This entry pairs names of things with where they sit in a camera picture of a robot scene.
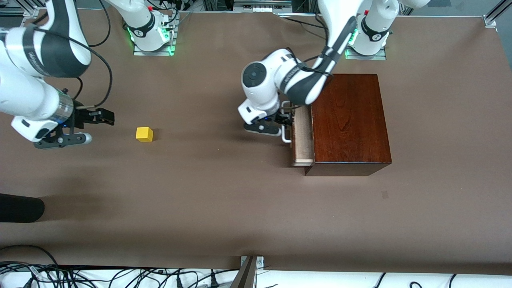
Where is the dark brown wooden cabinet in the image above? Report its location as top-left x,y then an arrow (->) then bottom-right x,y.
304,74 -> 392,177

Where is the light wood drawer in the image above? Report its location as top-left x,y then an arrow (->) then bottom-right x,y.
281,101 -> 315,167

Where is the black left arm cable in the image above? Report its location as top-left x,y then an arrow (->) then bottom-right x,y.
285,47 -> 333,77

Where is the grey electronics box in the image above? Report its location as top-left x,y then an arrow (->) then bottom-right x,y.
233,0 -> 293,12

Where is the black rounded object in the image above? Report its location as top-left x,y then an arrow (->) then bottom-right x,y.
0,193 -> 45,223

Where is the yellow block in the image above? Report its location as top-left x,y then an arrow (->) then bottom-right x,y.
136,126 -> 154,143

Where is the black table cable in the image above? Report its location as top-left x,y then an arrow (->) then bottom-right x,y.
279,15 -> 329,41

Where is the aluminium frame profile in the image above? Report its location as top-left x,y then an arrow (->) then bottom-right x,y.
483,0 -> 512,28
0,0 -> 45,17

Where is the grey angled metal strut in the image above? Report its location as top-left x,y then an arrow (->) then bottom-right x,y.
230,256 -> 258,288

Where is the silver corner bracket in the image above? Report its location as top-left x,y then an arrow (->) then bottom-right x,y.
240,256 -> 264,270

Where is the black looped floor cable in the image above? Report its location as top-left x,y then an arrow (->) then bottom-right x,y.
0,244 -> 60,268

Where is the black cable with white label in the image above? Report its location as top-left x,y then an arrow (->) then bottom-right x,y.
0,262 -> 52,288

